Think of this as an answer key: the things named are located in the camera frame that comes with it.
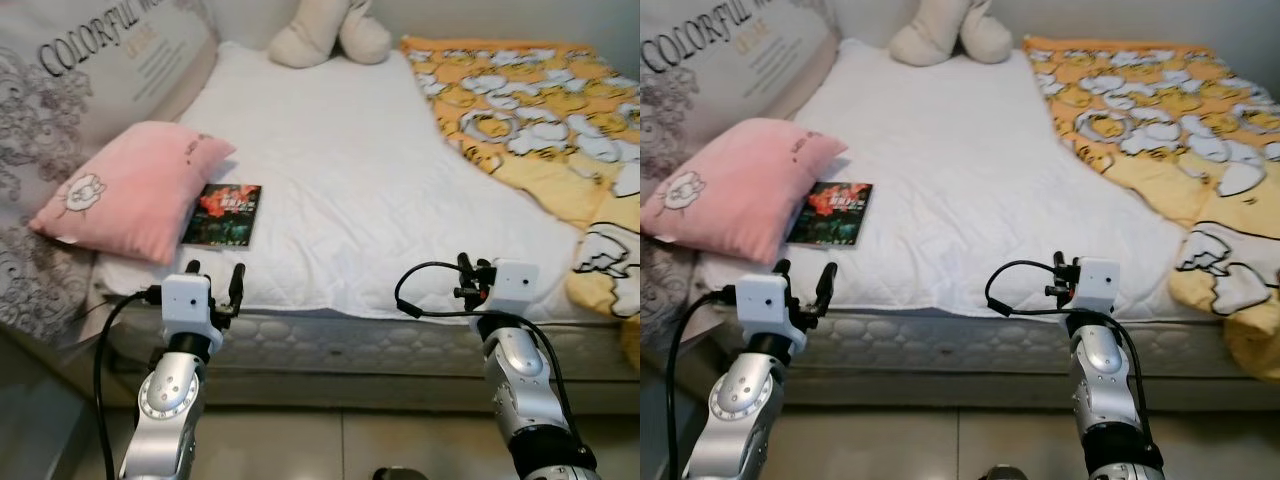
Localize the dark red-green book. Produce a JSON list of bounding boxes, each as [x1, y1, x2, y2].
[[787, 180, 874, 247], [180, 183, 263, 251]]

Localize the pink plush pillow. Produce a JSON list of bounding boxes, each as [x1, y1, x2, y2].
[[28, 120, 238, 266], [640, 118, 849, 266]]

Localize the yellow cartoon egg blanket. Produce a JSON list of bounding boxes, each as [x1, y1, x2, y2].
[[1022, 35, 1280, 386], [400, 35, 641, 371]]

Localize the grey quilted mattress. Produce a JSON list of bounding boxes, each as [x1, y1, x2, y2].
[[105, 300, 641, 386], [700, 300, 1251, 386]]

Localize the white quilted mattress pad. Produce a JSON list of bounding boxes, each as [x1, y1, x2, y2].
[[695, 38, 1211, 323], [95, 40, 601, 323]]

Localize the grey printed headboard cushion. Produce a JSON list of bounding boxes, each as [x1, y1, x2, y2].
[[0, 0, 221, 351], [640, 0, 841, 351]]

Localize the cream plush toy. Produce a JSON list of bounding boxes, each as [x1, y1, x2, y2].
[[268, 0, 393, 69], [888, 0, 1016, 67]]

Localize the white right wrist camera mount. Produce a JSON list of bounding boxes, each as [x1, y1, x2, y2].
[[1072, 258, 1121, 316], [488, 260, 543, 319]]

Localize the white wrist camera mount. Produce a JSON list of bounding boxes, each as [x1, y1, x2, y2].
[[488, 260, 543, 319], [1072, 258, 1121, 316], [735, 272, 801, 356], [160, 272, 223, 356]]

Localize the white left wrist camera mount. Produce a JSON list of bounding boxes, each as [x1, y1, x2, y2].
[[735, 272, 801, 356], [160, 272, 223, 356]]

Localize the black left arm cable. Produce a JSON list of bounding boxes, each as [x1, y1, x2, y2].
[[665, 290, 741, 480], [93, 285, 166, 480]]

